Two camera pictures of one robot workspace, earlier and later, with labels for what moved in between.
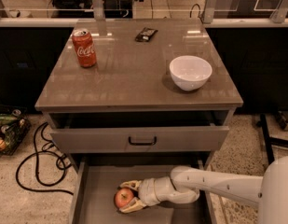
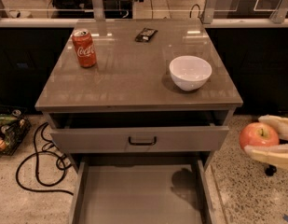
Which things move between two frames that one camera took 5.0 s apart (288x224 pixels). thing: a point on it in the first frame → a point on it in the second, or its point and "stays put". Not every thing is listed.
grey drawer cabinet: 133,99 stays put
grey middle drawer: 97,182 stays put
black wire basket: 10,130 stays put
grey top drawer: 139,139 stays put
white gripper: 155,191 → 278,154
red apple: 122,196 → 257,133
